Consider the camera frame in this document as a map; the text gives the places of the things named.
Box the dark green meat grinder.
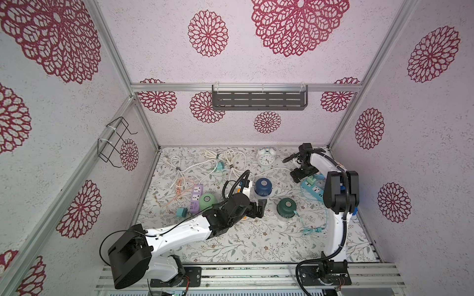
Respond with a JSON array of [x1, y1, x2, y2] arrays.
[[276, 197, 297, 219]]

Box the navy blue meat grinder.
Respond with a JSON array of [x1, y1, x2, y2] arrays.
[[254, 178, 273, 197]]

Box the grey wall shelf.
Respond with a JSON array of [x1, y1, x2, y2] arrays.
[[211, 86, 308, 111]]

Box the white coiled cord bundle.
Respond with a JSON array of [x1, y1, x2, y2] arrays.
[[162, 148, 256, 187]]

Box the teal power strip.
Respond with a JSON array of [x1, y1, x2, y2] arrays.
[[301, 175, 325, 202]]

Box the teal small charger adapter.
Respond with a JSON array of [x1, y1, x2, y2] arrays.
[[176, 207, 188, 218]]

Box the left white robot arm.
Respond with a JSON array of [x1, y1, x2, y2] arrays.
[[107, 192, 267, 290]]

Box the black wire rack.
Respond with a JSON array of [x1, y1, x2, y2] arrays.
[[96, 117, 139, 171]]

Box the teal USB cable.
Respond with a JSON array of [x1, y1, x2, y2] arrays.
[[294, 188, 330, 236]]

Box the light green meat grinder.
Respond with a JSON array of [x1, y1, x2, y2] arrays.
[[199, 193, 218, 211]]

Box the orange thin cable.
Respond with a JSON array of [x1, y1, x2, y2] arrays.
[[155, 177, 197, 210]]

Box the white twin-bell alarm clock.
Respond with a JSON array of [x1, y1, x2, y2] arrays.
[[257, 147, 277, 167]]

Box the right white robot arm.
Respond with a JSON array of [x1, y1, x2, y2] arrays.
[[284, 143, 359, 295]]

